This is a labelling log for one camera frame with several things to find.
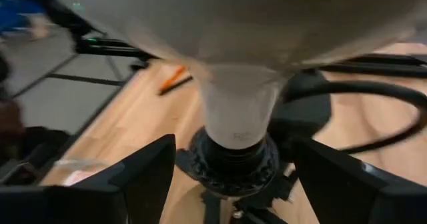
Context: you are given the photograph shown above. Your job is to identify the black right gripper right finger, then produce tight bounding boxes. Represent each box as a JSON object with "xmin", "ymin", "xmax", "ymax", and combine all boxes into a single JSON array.
[{"xmin": 293, "ymin": 139, "xmax": 427, "ymax": 224}]

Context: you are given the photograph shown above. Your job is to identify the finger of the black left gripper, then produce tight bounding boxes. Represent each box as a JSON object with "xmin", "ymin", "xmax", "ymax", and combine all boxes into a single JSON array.
[{"xmin": 233, "ymin": 170, "xmax": 298, "ymax": 224}]

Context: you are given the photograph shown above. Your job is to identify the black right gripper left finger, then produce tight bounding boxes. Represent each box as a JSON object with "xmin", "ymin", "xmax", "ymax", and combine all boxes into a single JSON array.
[{"xmin": 0, "ymin": 133, "xmax": 177, "ymax": 224}]

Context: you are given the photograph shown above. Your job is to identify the wooden base lamp black socket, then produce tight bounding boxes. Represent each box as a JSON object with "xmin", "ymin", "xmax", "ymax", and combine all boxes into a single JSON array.
[{"xmin": 175, "ymin": 127, "xmax": 294, "ymax": 224}]

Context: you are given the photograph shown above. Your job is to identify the white lightbulb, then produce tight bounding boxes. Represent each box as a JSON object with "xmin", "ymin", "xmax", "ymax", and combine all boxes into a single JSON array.
[{"xmin": 43, "ymin": 0, "xmax": 427, "ymax": 151}]

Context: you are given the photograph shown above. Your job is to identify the black pen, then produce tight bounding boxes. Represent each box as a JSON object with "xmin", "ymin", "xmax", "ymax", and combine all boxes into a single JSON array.
[{"xmin": 158, "ymin": 75, "xmax": 194, "ymax": 97}]

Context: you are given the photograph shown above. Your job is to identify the orange pen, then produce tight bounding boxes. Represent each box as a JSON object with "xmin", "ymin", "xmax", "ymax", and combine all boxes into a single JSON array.
[{"xmin": 160, "ymin": 65, "xmax": 187, "ymax": 90}]

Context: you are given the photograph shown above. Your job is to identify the blue storage bins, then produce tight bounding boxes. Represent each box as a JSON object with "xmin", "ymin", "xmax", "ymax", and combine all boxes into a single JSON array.
[{"xmin": 0, "ymin": 0, "xmax": 45, "ymax": 35}]

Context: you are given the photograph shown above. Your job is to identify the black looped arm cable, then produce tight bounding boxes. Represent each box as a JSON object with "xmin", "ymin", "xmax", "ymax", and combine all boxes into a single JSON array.
[{"xmin": 283, "ymin": 80, "xmax": 427, "ymax": 155}]

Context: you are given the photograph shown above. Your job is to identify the black aluminium table frame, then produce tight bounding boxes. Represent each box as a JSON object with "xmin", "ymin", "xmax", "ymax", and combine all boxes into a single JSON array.
[{"xmin": 9, "ymin": 0, "xmax": 427, "ymax": 79}]

